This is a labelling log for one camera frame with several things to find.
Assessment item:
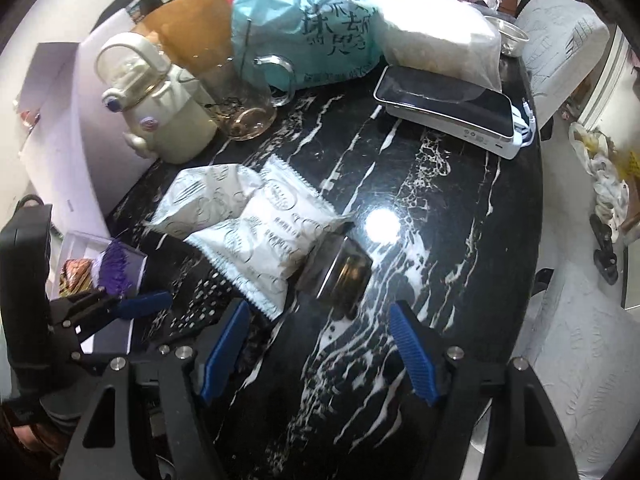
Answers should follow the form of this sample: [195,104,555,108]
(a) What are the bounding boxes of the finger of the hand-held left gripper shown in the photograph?
[50,290,173,326]
[50,316,118,361]

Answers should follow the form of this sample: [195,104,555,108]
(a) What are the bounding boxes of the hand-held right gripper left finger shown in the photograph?
[57,299,252,480]

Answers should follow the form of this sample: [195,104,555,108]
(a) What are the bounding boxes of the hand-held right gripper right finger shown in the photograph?
[389,301,598,480]

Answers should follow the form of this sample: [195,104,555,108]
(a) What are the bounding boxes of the white gift box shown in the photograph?
[47,230,148,356]

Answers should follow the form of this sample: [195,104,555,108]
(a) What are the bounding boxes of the small glass jar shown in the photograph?
[295,234,375,320]

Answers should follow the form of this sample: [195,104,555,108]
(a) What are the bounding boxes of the white printed snack packet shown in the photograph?
[184,155,353,322]
[142,164,263,241]

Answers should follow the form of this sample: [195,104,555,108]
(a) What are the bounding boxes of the person's left forearm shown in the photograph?
[0,395,86,466]

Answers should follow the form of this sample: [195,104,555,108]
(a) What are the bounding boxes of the purple tassel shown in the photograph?
[92,239,141,306]

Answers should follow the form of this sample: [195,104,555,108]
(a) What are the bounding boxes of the brown patterned packet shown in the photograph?
[59,258,96,297]

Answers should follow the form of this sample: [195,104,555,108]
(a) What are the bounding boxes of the large white box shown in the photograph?
[17,7,166,241]

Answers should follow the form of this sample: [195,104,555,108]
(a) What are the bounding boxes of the black slipper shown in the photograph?
[592,245,621,286]
[589,214,613,256]

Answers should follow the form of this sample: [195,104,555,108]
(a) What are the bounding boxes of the glass cup with stirrer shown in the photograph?
[197,52,296,142]

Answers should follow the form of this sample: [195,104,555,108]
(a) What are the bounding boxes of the white electronic device black top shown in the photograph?
[374,64,538,161]

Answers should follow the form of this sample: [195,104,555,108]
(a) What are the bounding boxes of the pile of plastic bags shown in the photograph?
[567,122,633,233]

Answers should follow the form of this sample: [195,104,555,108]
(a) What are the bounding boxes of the brown paper bag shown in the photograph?
[132,0,236,73]

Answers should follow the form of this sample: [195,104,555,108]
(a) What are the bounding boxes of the white translucent plastic bag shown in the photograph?
[345,0,503,93]

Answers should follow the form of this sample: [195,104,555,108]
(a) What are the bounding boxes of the teal plastic bag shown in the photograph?
[231,0,388,92]

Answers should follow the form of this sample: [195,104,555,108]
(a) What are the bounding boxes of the metal bowl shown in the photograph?
[484,14,530,57]

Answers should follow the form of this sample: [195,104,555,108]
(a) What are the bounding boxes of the white covered chair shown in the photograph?
[515,0,611,111]

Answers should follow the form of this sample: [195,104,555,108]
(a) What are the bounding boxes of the cream water bottle with handle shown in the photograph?
[95,31,219,165]

